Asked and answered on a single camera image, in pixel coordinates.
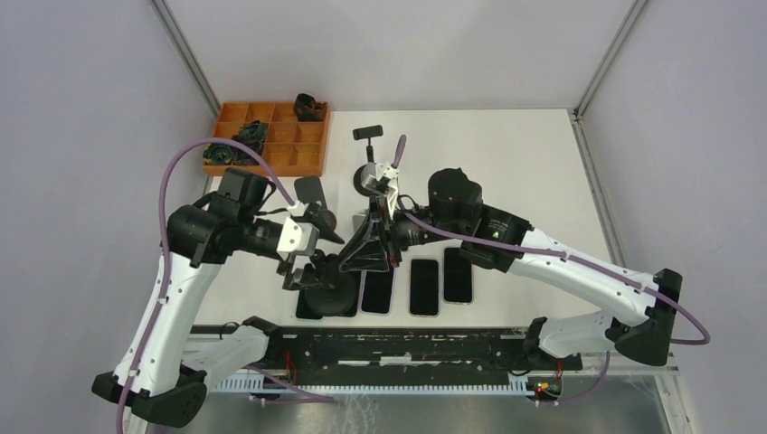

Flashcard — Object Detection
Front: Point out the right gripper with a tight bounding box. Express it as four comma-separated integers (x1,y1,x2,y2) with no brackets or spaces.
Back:
339,193,466,271

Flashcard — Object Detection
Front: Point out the purple case phone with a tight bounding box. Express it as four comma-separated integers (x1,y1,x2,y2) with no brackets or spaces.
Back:
360,269,394,316

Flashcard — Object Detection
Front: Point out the light blue case phone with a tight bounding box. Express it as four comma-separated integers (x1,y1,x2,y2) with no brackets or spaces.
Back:
295,302,324,321

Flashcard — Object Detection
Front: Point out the wooden round base stand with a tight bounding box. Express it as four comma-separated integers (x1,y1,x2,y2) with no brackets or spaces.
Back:
294,175,329,222

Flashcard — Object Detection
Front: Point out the white case phone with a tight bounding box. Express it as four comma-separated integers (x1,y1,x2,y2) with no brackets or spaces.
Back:
443,247,473,305

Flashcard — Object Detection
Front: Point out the black tall round stand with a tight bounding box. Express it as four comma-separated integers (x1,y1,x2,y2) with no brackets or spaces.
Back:
353,125,398,197

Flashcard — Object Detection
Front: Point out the white silver folding stand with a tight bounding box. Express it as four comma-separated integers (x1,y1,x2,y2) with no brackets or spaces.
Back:
352,211,369,236

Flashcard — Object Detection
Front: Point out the black phone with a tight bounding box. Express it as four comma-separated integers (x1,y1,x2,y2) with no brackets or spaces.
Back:
343,271,362,317

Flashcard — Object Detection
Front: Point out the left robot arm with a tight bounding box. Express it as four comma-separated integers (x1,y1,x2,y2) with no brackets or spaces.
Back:
92,168,357,428

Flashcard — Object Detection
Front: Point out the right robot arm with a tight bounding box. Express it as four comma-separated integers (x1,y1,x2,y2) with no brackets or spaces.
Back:
339,164,682,369

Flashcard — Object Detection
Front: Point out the orange compartment tray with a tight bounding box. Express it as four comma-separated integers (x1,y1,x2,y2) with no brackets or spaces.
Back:
213,101,331,177

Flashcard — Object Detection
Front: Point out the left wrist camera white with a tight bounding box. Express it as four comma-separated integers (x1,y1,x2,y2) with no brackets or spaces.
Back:
277,216,318,260

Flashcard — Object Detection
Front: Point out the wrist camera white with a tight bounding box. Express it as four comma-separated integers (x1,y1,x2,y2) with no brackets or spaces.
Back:
277,216,318,260
360,163,400,218

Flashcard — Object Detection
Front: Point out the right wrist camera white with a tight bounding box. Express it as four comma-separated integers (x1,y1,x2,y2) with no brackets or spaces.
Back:
360,163,400,218

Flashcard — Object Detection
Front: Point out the light blue cable duct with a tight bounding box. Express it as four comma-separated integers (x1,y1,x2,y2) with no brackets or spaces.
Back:
209,372,534,397

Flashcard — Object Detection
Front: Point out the black green cable bundle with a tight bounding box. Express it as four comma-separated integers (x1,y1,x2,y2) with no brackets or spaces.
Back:
230,120,270,166

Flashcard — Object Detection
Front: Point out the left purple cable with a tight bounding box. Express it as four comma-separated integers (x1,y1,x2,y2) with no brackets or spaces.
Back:
115,138,336,434

